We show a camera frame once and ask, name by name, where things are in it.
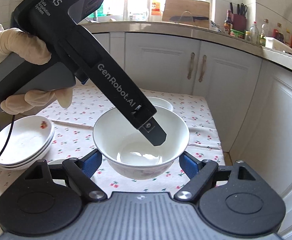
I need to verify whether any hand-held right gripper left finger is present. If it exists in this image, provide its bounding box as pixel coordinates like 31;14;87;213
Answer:
24;150;106;202

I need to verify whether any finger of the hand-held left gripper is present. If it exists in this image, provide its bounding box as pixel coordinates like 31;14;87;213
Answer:
138;116;167;147

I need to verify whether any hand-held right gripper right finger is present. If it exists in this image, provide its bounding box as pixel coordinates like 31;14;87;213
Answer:
174;151;257;202

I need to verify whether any white floral bowl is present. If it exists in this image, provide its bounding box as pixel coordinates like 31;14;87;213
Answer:
146;96;174;112
93;107;190;180

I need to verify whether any white plate fruit print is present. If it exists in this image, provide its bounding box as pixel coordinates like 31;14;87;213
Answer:
0;126;56;167
0;115;54;164
0;135;54;171

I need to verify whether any person's left hand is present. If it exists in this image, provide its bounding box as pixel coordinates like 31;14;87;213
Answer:
0;27;73;115

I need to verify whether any cherry print tablecloth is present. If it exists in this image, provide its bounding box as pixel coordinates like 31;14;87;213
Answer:
0;82;226;205

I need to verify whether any green bottle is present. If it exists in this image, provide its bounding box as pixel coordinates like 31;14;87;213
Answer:
95;2;109;20

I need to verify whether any grey kitchen countertop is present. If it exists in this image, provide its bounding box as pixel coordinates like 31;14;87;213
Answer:
78;20;292;77

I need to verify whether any white kitchen cabinet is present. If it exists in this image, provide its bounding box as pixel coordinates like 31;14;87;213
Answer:
85;27;292;233

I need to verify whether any orange label bottle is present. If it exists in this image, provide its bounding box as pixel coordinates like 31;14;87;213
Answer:
151;0;162;22

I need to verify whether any wooden cutting board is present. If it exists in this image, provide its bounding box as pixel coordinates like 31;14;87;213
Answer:
162;0;210;28

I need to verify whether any green packet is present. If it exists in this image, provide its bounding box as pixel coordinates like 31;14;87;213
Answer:
230;29;245;39

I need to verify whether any dark sauce bottle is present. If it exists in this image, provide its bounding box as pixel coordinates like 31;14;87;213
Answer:
223;10;234;34

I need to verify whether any red knife block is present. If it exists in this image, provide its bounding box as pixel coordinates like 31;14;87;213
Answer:
232;12;247;30

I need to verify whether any clear bottle dark label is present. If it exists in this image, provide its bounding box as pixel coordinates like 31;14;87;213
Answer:
259;19;270;47

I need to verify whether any white plastic tray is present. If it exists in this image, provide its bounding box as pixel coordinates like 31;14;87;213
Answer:
264;36;292;57

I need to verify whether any bronze cabinet handle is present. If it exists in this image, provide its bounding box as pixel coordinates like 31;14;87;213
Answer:
187;52;196;80
198;54;207;82

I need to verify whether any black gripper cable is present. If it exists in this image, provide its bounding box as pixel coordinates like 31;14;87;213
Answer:
0;114;15;170

